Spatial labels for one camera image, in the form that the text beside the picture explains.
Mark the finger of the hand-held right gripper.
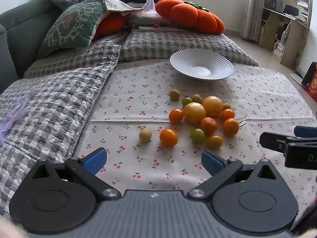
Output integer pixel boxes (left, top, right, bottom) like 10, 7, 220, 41
260, 132, 298, 154
294, 126, 317, 139

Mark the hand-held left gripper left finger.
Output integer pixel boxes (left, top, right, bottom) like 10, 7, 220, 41
31, 147, 122, 201

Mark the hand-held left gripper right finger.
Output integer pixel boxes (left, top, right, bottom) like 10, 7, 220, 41
187, 150, 278, 201

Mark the yellow-orange cherry tomato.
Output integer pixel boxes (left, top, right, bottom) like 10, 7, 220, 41
207, 135, 224, 150

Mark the orange tangerine with stem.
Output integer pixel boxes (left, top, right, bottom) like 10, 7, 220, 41
222, 118, 248, 137

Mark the orange cherry tomato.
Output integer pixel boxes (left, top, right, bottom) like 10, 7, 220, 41
169, 108, 184, 125
160, 128, 179, 147

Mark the large yellow passion fruit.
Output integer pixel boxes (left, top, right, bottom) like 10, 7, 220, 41
202, 96, 224, 118
183, 102, 206, 125

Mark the white ribbed plate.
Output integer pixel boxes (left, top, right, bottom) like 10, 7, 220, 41
170, 49, 234, 80

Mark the red printed bag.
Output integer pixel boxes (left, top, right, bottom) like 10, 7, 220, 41
306, 63, 317, 100

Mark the flat floor scale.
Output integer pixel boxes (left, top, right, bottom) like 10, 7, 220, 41
290, 73, 306, 88

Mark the grey checked blanket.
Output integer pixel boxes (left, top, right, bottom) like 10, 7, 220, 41
0, 31, 132, 225

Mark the cherry print cloth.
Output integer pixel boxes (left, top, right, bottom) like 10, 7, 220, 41
73, 58, 317, 219

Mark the purple fuzzy tassel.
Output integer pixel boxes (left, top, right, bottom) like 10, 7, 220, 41
0, 89, 40, 145

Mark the wooden desk with shelves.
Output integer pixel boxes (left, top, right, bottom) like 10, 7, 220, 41
259, 0, 314, 67

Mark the grey checked quilted cushion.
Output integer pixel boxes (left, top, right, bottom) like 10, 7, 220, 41
118, 28, 259, 67

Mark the grey curtain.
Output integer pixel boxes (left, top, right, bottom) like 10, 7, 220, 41
241, 0, 273, 41

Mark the plain orange cushion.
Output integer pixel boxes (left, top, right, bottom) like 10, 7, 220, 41
94, 12, 129, 39

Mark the green branch pattern pillow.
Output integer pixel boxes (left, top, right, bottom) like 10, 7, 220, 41
37, 0, 107, 59

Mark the orange persimmon cushion green leaf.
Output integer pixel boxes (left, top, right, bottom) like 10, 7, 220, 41
155, 0, 225, 35

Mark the grey sofa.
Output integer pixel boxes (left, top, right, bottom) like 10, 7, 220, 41
0, 0, 62, 95

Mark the plastic bag with clothes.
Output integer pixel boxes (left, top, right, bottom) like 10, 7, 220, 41
127, 10, 172, 26

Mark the floral print cloth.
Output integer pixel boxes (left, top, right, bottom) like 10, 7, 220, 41
85, 0, 144, 13

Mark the clear plastic bag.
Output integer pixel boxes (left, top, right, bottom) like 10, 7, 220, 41
141, 0, 159, 13

